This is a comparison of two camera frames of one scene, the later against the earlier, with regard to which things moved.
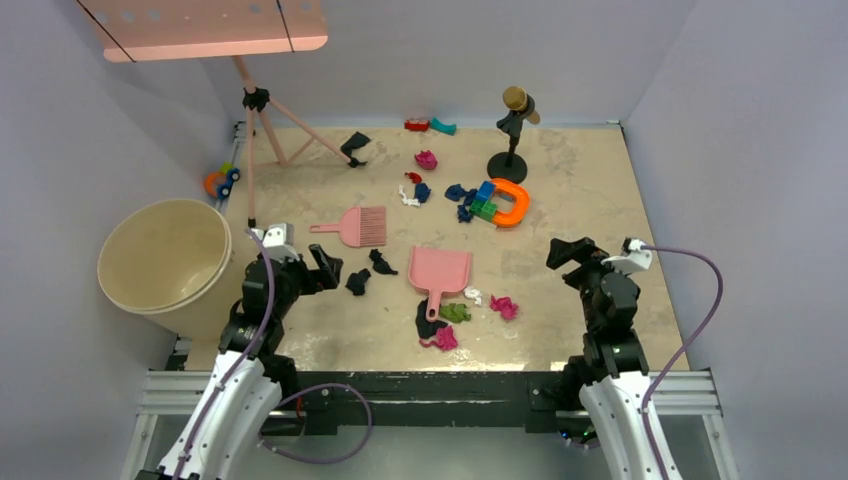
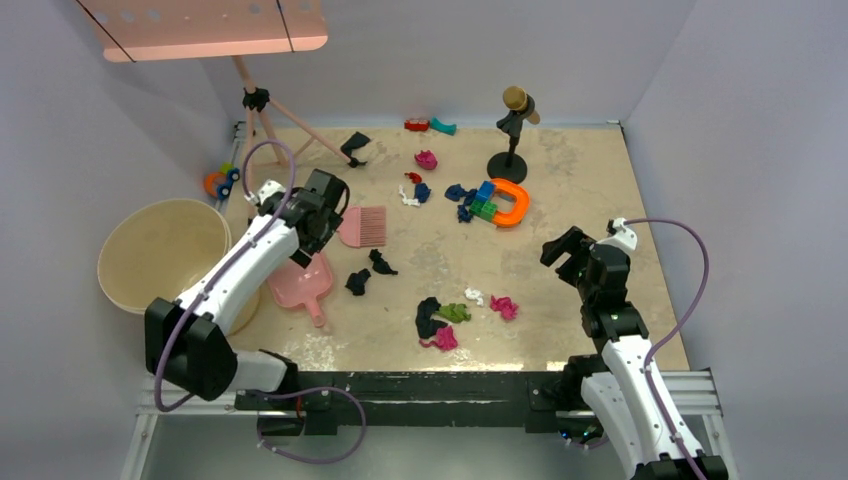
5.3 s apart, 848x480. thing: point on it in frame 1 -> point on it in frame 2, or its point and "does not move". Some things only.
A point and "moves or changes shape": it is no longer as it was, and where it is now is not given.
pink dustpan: (437, 272) moves or changes shape
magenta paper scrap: (508, 310) does not move
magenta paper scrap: (426, 159) does not move
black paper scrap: (356, 282) does not move
